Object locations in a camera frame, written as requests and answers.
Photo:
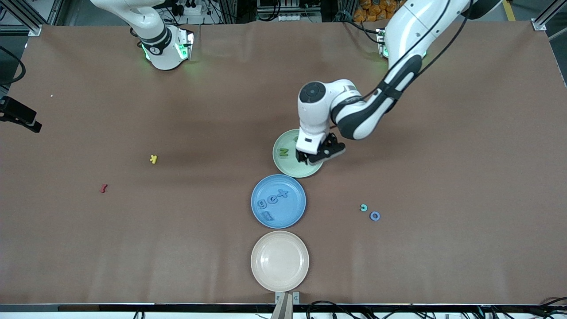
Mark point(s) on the pale green plate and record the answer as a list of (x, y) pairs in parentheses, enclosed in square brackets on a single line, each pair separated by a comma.
[(288, 166)]

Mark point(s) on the blue letter G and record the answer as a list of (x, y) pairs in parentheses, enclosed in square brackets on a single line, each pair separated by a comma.
[(273, 202)]

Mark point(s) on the brown paper table cover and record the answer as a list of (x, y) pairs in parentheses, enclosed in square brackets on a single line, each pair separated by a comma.
[(283, 88)]

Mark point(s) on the orange bagged items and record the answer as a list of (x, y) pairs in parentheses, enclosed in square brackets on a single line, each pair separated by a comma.
[(376, 11)]

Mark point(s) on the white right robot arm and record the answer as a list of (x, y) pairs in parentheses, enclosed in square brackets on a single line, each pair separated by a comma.
[(159, 48)]

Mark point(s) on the blue letter X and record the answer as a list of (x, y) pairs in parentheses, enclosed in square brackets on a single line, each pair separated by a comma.
[(282, 193)]

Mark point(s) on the blue plate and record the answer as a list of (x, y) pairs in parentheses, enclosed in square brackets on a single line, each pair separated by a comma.
[(288, 212)]

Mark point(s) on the beige plate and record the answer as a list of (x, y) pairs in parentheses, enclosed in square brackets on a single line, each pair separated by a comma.
[(279, 261)]

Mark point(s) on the white power strip with plugs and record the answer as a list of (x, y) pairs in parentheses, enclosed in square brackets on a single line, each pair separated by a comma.
[(188, 9)]

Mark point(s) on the aluminium frame extrusion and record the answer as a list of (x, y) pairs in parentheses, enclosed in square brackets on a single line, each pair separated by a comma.
[(33, 27), (542, 21)]

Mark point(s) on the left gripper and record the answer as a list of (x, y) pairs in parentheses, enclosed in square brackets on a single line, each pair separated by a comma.
[(302, 156)]

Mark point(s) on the blue letter O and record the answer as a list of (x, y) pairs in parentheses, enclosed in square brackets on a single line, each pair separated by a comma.
[(371, 216)]

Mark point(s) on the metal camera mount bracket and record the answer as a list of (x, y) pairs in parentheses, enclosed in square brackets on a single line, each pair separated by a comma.
[(296, 297)]

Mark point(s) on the green letter N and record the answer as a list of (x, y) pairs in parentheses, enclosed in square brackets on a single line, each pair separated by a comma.
[(283, 153)]

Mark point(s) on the blue letter E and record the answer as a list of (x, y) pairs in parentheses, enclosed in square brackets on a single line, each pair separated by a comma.
[(268, 216)]

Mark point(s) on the blue number 6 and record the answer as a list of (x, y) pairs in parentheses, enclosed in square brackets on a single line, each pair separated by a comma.
[(261, 207)]

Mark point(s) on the aluminium frame post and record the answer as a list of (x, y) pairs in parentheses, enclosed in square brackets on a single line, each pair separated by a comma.
[(228, 11)]

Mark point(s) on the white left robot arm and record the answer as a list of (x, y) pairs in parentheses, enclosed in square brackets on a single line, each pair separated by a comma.
[(398, 48)]

